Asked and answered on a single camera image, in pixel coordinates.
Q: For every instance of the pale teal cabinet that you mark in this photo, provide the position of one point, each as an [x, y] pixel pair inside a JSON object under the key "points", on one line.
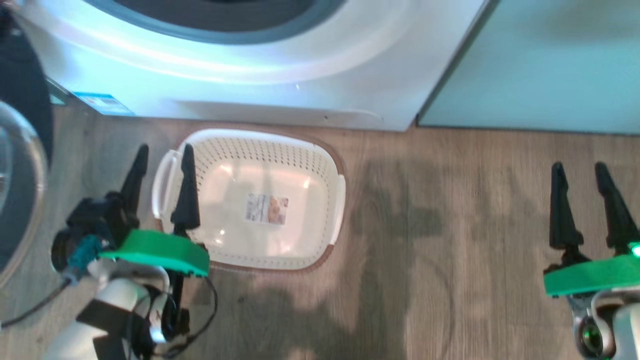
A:
{"points": [[540, 65]]}

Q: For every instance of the grey rubber door gasket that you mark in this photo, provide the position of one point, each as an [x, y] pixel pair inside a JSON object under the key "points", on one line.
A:
{"points": [[225, 36]]}

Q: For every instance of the dark round washing machine door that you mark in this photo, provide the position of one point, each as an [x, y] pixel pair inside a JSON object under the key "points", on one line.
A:
{"points": [[25, 75]]}

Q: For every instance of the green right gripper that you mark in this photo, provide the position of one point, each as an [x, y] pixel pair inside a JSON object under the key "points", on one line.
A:
{"points": [[595, 275]]}

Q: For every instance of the printed basket product label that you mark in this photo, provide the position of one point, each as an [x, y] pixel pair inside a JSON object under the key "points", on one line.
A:
{"points": [[266, 209]]}

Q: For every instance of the white front-load washing machine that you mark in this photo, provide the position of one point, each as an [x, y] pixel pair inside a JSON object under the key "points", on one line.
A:
{"points": [[300, 75]]}

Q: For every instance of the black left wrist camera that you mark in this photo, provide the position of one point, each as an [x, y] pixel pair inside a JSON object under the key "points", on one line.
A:
{"points": [[90, 215]]}

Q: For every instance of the blue energy label sticker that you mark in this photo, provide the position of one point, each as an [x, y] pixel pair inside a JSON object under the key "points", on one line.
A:
{"points": [[102, 104]]}

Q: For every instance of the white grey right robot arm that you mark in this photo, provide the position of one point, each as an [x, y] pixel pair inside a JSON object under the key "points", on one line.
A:
{"points": [[629, 325]]}

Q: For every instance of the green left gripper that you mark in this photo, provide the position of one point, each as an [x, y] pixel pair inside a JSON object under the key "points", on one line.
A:
{"points": [[160, 250]]}

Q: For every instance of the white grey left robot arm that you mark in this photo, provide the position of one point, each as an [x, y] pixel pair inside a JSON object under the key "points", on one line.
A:
{"points": [[120, 300]]}

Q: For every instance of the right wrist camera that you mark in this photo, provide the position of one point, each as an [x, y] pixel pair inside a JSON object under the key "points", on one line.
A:
{"points": [[592, 335]]}

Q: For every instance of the cream perforated laundry basket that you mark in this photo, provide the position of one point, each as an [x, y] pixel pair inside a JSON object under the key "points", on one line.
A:
{"points": [[280, 160]]}

